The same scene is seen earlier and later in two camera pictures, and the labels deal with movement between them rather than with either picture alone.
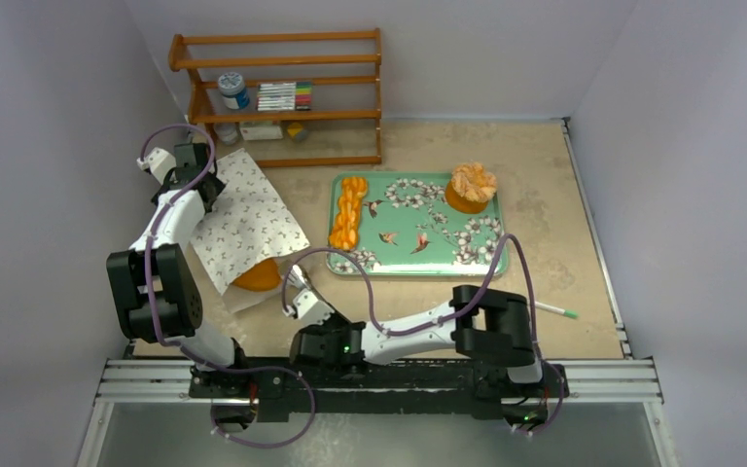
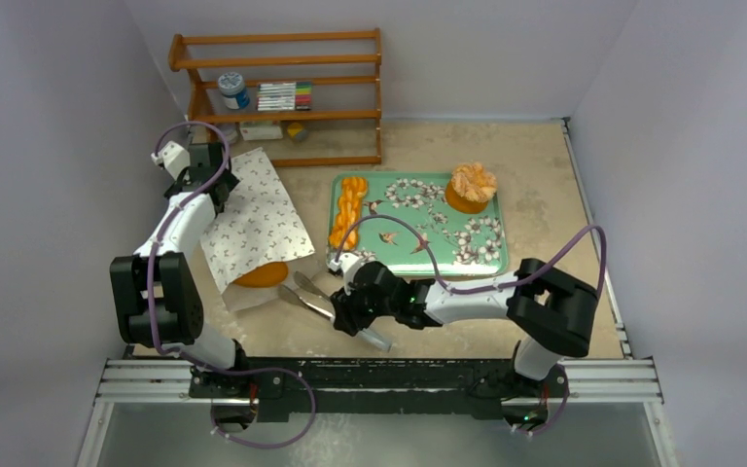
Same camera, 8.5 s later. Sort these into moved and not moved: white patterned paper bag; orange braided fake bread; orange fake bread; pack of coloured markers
Moved: white patterned paper bag
Not moved: orange braided fake bread; orange fake bread; pack of coloured markers
